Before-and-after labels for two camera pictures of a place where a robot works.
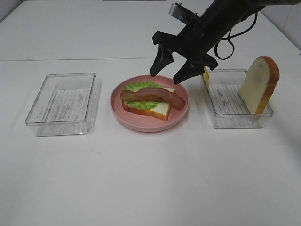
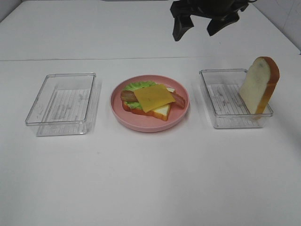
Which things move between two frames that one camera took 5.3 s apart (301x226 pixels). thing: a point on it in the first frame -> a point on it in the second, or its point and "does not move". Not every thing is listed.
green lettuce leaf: [136, 86] does not move
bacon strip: [129, 95] does not move
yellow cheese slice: [206, 76] -> [153, 97]
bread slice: [161, 111] does not move
